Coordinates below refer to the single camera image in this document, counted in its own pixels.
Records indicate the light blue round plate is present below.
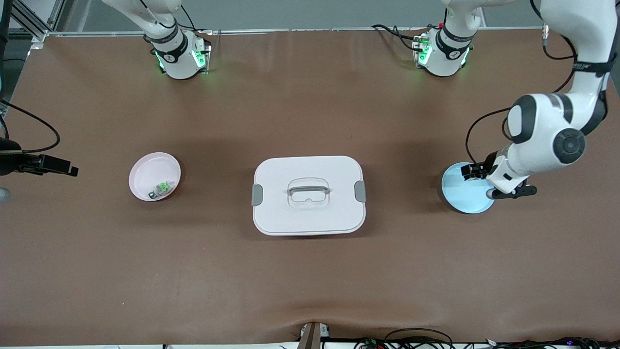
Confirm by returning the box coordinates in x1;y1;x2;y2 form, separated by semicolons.
441;162;496;214

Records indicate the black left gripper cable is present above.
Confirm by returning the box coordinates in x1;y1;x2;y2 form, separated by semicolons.
465;0;582;165

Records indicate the green push-button switch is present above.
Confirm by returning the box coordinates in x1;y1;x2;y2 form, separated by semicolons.
148;180;176;200

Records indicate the black arm base cable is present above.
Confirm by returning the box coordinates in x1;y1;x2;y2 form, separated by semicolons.
372;23;427;51
179;5;214;37

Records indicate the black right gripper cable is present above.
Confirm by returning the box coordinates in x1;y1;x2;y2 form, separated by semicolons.
0;99;61;155

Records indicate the metal clamp bracket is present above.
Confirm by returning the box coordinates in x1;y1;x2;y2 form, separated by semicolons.
297;321;331;349

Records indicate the black right arm base cable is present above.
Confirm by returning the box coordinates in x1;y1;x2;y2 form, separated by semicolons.
179;5;214;37

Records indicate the white container with grey handle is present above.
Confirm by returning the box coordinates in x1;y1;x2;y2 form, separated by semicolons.
251;155;367;237

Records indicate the black left arm base cable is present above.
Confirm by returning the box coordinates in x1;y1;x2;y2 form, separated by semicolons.
372;23;427;51

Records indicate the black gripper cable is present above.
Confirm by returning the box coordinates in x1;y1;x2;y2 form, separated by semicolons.
465;0;582;165
0;99;61;155

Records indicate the black looped cable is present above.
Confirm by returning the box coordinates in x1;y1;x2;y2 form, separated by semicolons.
356;328;456;349

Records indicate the brown table cover mat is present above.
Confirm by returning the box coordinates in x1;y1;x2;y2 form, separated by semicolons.
0;28;620;346

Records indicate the black cable bundle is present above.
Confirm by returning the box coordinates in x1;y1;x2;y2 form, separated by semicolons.
484;337;620;349

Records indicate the pale pink round plate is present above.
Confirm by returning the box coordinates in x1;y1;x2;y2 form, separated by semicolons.
128;152;182;202

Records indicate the aluminium frame strut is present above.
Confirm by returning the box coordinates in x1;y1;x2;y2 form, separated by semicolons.
0;0;66;43

